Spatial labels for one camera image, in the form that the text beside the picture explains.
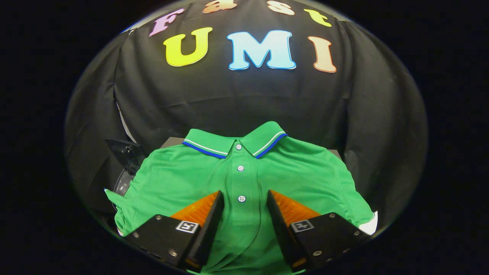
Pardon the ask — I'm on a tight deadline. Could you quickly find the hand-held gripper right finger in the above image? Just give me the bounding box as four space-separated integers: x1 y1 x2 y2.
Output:
267 189 370 272

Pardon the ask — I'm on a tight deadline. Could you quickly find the white flat board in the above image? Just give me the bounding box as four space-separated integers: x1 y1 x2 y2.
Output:
358 211 379 235

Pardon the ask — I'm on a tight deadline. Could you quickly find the beige cabinet with dark top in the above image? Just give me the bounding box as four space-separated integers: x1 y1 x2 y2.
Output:
160 136 343 160

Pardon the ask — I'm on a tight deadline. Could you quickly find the black backdrop cloth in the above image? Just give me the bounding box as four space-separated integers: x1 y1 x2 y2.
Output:
64 0 428 230

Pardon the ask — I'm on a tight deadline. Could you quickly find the dark washing machine lid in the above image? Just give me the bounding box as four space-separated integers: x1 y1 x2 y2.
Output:
105 138 147 174

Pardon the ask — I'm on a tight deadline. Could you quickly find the green polo shirt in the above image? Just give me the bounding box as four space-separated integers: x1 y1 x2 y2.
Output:
105 121 375 275

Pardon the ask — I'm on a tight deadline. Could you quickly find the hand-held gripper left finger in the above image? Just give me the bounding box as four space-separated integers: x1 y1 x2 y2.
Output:
126 190 225 272

